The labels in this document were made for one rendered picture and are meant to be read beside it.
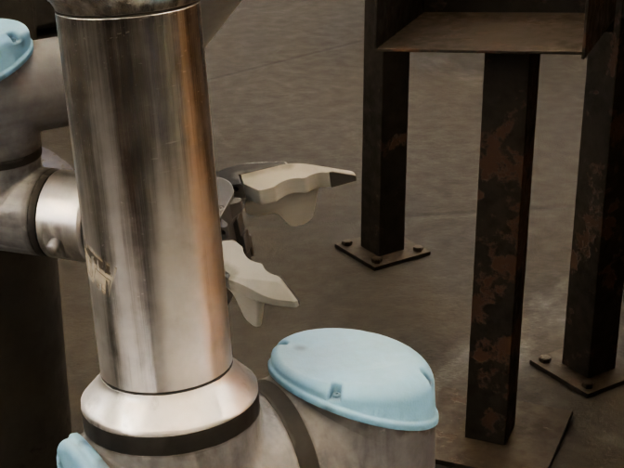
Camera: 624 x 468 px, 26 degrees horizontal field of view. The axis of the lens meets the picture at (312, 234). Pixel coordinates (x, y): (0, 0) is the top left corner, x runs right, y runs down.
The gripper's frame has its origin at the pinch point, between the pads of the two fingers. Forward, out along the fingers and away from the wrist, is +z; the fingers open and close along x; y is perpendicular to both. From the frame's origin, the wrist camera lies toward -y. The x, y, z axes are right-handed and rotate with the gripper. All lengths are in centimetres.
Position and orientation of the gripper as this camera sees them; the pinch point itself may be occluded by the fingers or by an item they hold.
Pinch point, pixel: (330, 229)
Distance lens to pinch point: 104.7
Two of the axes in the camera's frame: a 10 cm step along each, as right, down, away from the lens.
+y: 1.1, 7.5, 6.6
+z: 9.4, 1.2, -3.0
